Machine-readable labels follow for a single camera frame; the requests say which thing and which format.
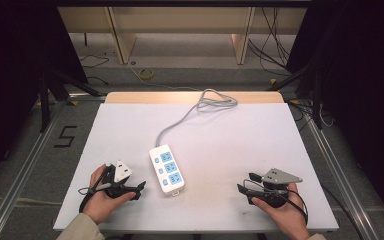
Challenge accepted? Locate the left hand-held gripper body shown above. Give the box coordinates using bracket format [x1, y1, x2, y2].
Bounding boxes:
[101, 160, 135, 200]

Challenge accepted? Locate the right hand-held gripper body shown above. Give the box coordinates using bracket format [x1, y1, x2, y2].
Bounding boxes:
[255, 167, 304, 209]

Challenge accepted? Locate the person's left hand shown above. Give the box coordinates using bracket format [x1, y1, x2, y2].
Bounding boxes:
[82, 163, 137, 225]

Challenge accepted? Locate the person's right hand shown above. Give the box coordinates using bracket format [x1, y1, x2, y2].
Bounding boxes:
[250, 183, 311, 240]

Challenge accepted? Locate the white power strip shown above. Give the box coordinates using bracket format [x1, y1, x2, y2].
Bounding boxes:
[148, 143, 186, 198]

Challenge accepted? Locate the white foam board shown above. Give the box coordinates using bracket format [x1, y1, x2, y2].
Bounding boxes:
[52, 101, 340, 233]

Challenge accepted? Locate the wooden table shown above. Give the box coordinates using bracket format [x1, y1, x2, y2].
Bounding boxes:
[104, 90, 285, 105]

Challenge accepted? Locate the black metal stand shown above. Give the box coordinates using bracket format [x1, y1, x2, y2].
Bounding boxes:
[265, 59, 324, 130]
[38, 68, 104, 134]

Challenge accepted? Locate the yellow tape roll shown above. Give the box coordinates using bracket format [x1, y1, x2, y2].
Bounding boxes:
[137, 67, 156, 81]

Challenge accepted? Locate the wooden shelf unit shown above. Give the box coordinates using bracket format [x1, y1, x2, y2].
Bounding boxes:
[57, 5, 308, 66]

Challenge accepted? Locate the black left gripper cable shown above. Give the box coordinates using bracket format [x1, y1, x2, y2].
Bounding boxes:
[77, 165, 115, 214]

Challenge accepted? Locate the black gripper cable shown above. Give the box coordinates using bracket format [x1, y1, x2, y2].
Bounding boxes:
[77, 165, 115, 214]
[242, 178, 310, 226]

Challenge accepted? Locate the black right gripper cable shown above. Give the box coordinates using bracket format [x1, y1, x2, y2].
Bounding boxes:
[242, 178, 310, 226]

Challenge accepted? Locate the metal floor rail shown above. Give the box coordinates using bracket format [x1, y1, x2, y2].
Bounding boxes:
[304, 113, 383, 240]
[0, 99, 68, 240]

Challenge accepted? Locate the grey power strip cable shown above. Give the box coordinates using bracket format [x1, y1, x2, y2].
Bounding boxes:
[155, 88, 239, 148]

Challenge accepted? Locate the white floor cable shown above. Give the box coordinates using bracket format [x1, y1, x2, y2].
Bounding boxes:
[126, 61, 203, 93]

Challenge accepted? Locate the thin black floor cable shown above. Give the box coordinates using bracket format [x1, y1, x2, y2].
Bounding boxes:
[79, 53, 111, 86]

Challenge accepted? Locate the bundle of black cables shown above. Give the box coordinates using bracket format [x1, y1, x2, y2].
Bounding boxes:
[246, 6, 293, 78]

